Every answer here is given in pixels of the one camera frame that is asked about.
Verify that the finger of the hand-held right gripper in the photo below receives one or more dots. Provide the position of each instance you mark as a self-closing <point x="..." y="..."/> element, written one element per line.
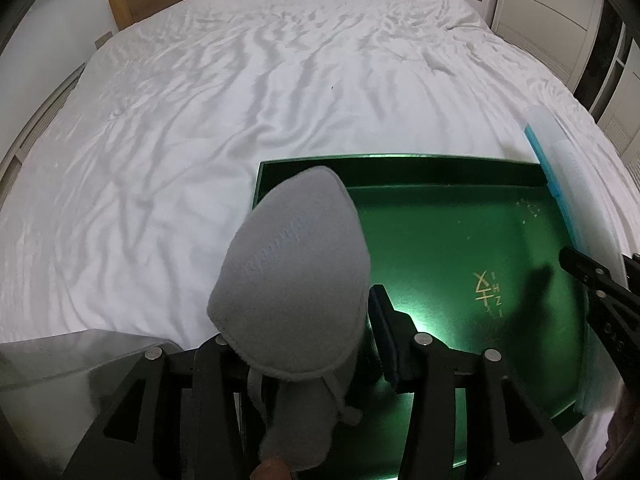
<point x="632" y="261"/>
<point x="607" y="310"/>

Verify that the grey felt slipper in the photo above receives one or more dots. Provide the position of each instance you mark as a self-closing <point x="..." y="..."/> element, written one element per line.
<point x="290" y="270"/>

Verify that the clear zip bag blue strip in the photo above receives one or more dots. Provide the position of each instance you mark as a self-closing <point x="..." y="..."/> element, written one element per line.
<point x="575" y="180"/>

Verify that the green box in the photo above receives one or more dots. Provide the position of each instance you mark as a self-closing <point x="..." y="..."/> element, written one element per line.
<point x="450" y="240"/>

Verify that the glossy grey box lid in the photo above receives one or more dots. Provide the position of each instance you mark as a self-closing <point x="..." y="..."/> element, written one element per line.
<point x="60" y="360"/>

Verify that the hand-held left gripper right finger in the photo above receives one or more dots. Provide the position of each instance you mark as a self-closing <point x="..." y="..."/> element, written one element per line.
<point x="384" y="325"/>

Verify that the white wardrobe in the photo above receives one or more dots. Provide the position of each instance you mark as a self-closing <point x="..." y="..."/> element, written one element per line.
<point x="545" y="5"/>

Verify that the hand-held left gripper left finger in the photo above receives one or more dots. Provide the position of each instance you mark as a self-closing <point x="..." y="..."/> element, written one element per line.
<point x="215" y="380"/>

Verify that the white bed sheet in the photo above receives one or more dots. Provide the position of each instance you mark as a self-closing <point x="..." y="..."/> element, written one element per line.
<point x="200" y="135"/>

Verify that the wall socket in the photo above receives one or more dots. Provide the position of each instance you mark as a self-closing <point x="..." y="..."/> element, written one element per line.
<point x="103" y="38"/>

